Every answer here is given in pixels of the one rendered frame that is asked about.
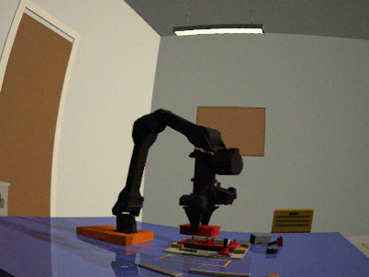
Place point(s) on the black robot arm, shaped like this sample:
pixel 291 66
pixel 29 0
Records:
pixel 144 133

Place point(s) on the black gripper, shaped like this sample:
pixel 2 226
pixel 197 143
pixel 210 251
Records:
pixel 197 206

